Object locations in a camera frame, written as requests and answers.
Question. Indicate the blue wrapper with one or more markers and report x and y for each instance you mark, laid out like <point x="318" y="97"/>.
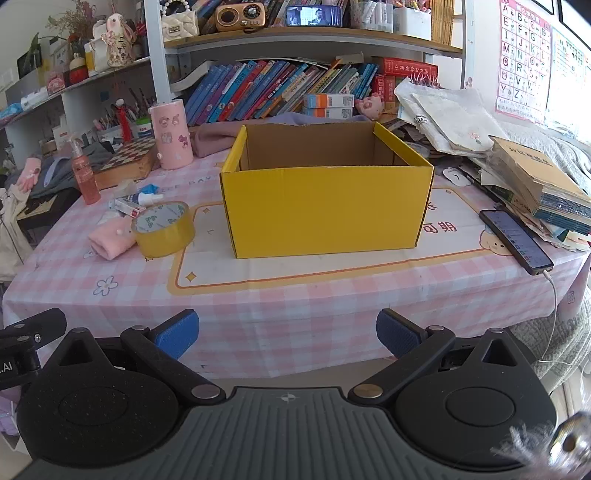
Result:
<point x="148" y="189"/>

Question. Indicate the bunch of pens and brushes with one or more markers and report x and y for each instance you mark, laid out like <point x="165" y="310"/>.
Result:
<point x="111" y="115"/>

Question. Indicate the alphabet wall poster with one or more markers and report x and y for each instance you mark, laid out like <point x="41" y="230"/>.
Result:
<point x="521" y="60"/>

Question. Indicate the white jar with red label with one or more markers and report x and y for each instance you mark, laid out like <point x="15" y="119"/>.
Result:
<point x="144" y="129"/>

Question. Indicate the white wall chart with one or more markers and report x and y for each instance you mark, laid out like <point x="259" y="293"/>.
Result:
<point x="572" y="69"/>

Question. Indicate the white quilted handbag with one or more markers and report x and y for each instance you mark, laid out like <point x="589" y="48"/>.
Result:
<point x="180" y="25"/>

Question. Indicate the white plastic bag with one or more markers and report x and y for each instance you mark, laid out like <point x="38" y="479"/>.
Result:
<point x="452" y="120"/>

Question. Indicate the pink plush pig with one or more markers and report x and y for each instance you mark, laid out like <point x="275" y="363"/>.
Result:
<point x="369" y="105"/>

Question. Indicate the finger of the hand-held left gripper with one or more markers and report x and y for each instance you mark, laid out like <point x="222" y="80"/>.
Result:
<point x="46" y="323"/>

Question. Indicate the pink and purple garment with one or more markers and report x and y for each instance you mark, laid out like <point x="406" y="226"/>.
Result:
<point x="212" y="138"/>

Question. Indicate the small red and white box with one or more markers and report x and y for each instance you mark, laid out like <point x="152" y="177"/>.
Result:
<point x="130" y="207"/>

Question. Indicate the pink spray bottle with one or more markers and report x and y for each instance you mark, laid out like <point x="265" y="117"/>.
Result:
<point x="85" y="177"/>

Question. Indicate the black smartphone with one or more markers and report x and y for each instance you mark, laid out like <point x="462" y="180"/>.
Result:
<point x="515" y="240"/>

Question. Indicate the red thick dictionary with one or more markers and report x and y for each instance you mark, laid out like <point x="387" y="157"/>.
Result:
<point x="406" y="71"/>

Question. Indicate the row of colourful books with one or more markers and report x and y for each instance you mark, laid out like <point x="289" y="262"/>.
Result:
<point x="258" y="87"/>

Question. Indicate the pink tin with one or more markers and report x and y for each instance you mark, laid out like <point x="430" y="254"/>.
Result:
<point x="57" y="82"/>

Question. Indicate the grey quilted bedding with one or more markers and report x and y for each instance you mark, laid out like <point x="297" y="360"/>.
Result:
<point x="568" y="157"/>

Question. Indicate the stack of worn books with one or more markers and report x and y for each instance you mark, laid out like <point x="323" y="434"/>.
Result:
<point x="531" y="180"/>

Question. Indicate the white flat box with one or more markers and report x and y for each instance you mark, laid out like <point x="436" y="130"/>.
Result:
<point x="34" y="98"/>

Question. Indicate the red tasselled ornament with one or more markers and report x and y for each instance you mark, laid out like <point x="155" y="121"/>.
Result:
<point x="123" y="120"/>

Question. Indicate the white printed tote bag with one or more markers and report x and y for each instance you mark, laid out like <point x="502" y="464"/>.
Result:
<point x="11" y="240"/>

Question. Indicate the yellow tape roll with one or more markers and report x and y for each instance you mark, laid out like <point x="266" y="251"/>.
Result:
<point x="166" y="240"/>

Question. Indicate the blue tissue packet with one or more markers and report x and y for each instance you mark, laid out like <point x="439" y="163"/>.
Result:
<point x="11" y="111"/>

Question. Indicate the wooden retro radio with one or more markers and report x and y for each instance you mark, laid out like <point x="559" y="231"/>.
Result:
<point x="240" y="16"/>

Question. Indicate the pink cartoon canister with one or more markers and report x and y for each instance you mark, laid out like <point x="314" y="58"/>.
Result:
<point x="171" y="138"/>

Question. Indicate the wooden chessboard box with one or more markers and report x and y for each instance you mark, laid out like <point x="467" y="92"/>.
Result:
<point x="124" y="159"/>

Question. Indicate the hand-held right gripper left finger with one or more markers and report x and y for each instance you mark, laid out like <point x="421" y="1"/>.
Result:
<point x="178" y="334"/>

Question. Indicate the blue white tube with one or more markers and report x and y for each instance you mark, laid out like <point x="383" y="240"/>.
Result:
<point x="150" y="199"/>

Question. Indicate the white pen storage box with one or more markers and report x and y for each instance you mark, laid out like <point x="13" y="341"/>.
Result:
<point x="411" y="23"/>

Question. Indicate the plush rabbit doll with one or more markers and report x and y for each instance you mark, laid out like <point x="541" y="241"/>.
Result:
<point x="115" y="41"/>

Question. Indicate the grey garment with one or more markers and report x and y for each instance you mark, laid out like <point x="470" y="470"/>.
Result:
<point x="55" y="170"/>

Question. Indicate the small pink cloth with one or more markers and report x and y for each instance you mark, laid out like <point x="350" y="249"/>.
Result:
<point x="111" y="240"/>

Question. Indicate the yellow cardboard box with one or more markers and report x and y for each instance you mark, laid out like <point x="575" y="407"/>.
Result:
<point x="323" y="207"/>

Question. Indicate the black keyboard piano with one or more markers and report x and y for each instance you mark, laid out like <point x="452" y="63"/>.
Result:
<point x="46" y="207"/>

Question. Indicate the pink glove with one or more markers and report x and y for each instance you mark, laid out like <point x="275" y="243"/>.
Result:
<point x="30" y="173"/>

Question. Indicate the phone with lit screen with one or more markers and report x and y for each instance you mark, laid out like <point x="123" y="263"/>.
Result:
<point x="314" y="16"/>

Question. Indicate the black picture frame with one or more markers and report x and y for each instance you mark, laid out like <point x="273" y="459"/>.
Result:
<point x="540" y="5"/>
<point x="575" y="14"/>

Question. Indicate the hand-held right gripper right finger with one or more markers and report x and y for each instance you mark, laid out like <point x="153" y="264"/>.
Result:
<point x="397" y="334"/>

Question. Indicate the white bookshelf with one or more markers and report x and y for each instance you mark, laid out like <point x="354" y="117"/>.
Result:
<point x="157" y="55"/>

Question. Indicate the fluffy charm with metal bell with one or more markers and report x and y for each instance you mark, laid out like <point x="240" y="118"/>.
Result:
<point x="568" y="443"/>

